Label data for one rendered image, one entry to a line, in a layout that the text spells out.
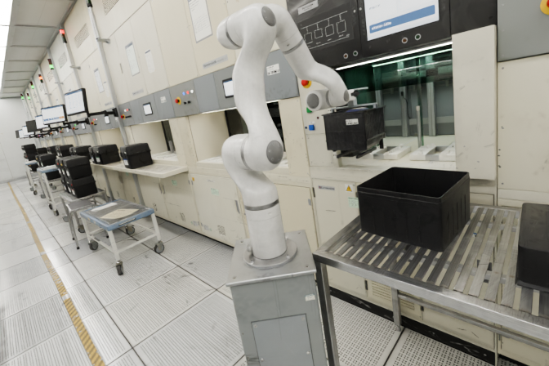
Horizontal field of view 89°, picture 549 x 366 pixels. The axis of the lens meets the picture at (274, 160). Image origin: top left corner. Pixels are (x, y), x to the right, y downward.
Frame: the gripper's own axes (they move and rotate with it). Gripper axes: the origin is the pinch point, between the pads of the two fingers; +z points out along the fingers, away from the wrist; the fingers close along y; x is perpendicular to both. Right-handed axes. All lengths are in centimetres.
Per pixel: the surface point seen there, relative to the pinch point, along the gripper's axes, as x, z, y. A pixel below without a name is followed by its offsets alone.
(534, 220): -39, -33, 66
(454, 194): -34, -31, 48
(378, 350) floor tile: -125, -19, 11
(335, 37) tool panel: 27.8, 1.4, -6.1
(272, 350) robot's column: -76, -79, 6
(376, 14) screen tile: 31.5, 1.4, 14.5
